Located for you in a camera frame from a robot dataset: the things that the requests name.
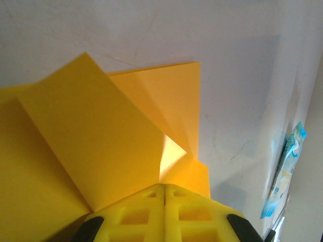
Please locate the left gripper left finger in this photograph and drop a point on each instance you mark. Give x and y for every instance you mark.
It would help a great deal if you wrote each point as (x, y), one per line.
(133, 216)

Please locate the orange square paper sheet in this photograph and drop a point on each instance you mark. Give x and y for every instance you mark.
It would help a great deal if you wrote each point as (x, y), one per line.
(88, 126)

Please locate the blue wet wipes pack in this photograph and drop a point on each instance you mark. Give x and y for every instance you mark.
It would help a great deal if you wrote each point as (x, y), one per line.
(285, 171)

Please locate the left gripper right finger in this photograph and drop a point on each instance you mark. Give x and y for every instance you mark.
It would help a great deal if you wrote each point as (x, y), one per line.
(196, 216)

